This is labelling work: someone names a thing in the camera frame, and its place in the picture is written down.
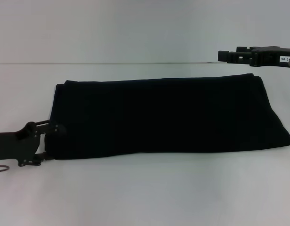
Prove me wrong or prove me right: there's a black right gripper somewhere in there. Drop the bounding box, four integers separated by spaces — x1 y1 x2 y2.
217 46 290 69

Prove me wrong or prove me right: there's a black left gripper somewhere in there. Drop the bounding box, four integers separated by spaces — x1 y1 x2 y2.
0 120 66 168

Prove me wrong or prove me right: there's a black shirt with FREE print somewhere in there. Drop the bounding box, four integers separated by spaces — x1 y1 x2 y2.
44 73 290 161

